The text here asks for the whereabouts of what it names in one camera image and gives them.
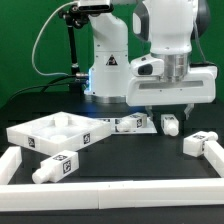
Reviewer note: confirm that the white square table top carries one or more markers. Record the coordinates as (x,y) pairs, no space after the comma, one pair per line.
(58,132)

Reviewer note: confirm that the white camera on mount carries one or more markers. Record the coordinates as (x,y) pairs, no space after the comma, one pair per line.
(93,5)

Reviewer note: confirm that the white U-shaped obstacle fence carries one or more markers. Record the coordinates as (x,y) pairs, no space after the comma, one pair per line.
(106,195)

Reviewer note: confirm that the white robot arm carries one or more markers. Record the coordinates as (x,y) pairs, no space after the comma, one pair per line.
(160,28)

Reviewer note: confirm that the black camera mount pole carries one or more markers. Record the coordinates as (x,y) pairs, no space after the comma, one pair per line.
(74,20)

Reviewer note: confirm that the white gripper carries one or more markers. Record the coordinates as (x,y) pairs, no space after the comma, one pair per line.
(170,81)

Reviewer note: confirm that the white marker sheet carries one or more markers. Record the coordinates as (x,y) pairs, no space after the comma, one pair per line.
(149,128)

